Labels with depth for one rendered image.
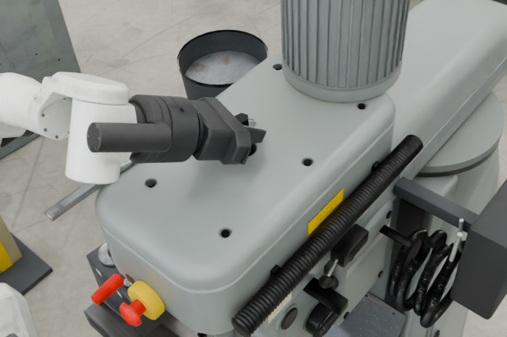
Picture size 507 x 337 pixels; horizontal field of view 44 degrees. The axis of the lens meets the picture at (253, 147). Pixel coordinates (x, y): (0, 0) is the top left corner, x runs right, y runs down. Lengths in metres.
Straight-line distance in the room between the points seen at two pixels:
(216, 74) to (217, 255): 2.59
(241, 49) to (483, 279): 2.55
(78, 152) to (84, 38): 4.02
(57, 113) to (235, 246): 0.29
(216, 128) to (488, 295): 0.59
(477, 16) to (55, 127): 0.97
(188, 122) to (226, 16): 3.96
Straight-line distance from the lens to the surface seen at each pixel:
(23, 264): 3.36
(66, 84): 0.78
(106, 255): 1.83
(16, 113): 0.88
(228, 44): 3.51
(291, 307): 1.14
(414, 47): 1.37
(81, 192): 0.92
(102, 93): 0.75
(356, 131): 0.97
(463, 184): 1.48
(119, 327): 1.93
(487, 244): 1.09
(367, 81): 1.00
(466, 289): 1.20
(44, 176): 3.77
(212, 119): 0.85
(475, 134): 1.49
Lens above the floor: 2.55
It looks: 44 degrees down
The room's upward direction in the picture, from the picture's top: 5 degrees counter-clockwise
